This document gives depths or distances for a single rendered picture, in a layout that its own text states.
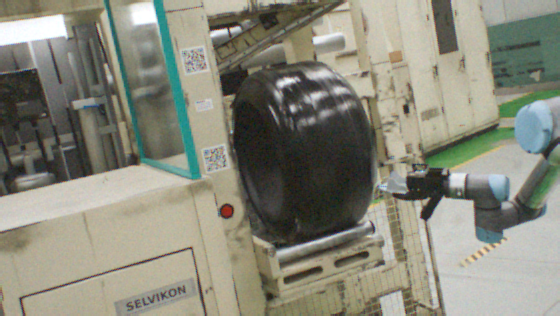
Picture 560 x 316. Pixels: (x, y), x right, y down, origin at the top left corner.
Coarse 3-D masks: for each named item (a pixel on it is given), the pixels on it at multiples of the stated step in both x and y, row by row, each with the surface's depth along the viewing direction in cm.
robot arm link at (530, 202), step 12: (540, 168) 176; (552, 168) 173; (528, 180) 182; (540, 180) 178; (552, 180) 176; (528, 192) 182; (540, 192) 180; (552, 192) 181; (516, 204) 187; (528, 204) 184; (540, 204) 184; (528, 216) 187; (540, 216) 191
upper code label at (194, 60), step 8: (192, 48) 190; (200, 48) 190; (184, 56) 189; (192, 56) 190; (200, 56) 191; (184, 64) 189; (192, 64) 190; (200, 64) 191; (184, 72) 189; (192, 72) 190; (200, 72) 191
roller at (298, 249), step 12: (348, 228) 204; (360, 228) 204; (372, 228) 206; (312, 240) 199; (324, 240) 200; (336, 240) 201; (348, 240) 203; (276, 252) 195; (288, 252) 196; (300, 252) 197; (312, 252) 199
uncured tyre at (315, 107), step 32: (288, 64) 207; (320, 64) 203; (256, 96) 196; (288, 96) 189; (320, 96) 190; (352, 96) 193; (256, 128) 233; (288, 128) 185; (320, 128) 186; (352, 128) 189; (256, 160) 235; (288, 160) 185; (320, 160) 185; (352, 160) 189; (256, 192) 224; (288, 192) 190; (320, 192) 187; (352, 192) 192; (288, 224) 197; (320, 224) 195; (352, 224) 205
